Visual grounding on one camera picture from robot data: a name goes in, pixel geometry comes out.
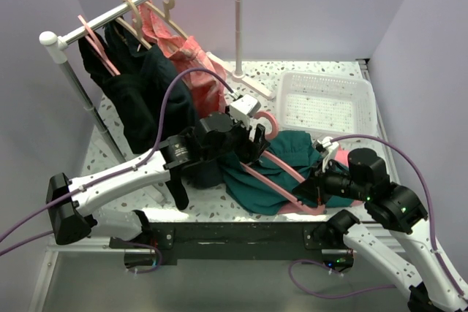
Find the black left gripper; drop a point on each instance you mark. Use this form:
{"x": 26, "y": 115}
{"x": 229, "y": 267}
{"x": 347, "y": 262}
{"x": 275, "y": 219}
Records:
{"x": 248, "y": 148}

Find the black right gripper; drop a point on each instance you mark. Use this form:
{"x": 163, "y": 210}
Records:
{"x": 313, "y": 188}

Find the pink plastic hanger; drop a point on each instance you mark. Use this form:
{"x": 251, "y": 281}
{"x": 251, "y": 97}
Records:
{"x": 268, "y": 184}

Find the green shorts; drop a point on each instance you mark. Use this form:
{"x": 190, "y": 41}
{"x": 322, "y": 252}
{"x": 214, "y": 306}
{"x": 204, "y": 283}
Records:
{"x": 294, "y": 148}

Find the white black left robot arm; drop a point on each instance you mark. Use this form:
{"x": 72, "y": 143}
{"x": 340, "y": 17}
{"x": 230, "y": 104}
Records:
{"x": 76, "y": 207}

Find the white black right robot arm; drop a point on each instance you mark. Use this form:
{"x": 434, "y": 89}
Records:
{"x": 426, "y": 278}

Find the pink patterned hanging shorts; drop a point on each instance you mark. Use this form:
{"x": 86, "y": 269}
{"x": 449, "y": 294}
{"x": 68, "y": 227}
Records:
{"x": 205, "y": 83}

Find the beige wooden hanger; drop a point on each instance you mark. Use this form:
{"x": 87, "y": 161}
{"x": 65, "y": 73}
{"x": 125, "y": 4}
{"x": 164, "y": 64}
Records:
{"x": 166, "y": 5}
{"x": 135, "y": 28}

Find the pink hanger with dark garment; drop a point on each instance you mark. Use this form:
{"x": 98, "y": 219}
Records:
{"x": 98, "y": 47}

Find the pink folded cloth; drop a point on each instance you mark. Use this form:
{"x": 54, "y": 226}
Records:
{"x": 340, "y": 157}

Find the white plastic basket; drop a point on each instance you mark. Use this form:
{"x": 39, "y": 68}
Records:
{"x": 325, "y": 104}

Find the black hanging garment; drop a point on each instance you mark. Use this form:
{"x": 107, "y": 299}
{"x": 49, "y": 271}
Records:
{"x": 127, "y": 91}

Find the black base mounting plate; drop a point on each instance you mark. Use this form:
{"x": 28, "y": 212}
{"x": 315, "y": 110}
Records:
{"x": 226, "y": 241}

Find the white metal clothes rack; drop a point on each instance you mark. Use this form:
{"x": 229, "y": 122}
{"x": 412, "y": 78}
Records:
{"x": 56, "y": 45}

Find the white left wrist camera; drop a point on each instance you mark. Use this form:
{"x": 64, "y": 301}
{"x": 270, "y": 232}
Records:
{"x": 244, "y": 108}

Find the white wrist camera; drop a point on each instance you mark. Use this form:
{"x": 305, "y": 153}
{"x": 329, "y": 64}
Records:
{"x": 244, "y": 108}
{"x": 327, "y": 149}

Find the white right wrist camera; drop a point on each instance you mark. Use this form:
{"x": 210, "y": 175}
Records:
{"x": 327, "y": 149}

